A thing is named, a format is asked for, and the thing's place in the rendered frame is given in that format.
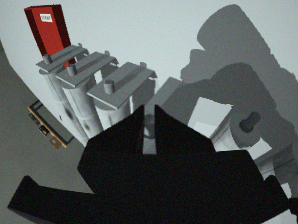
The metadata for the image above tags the red scrap tray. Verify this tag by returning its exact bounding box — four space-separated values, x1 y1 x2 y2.
24 4 71 57

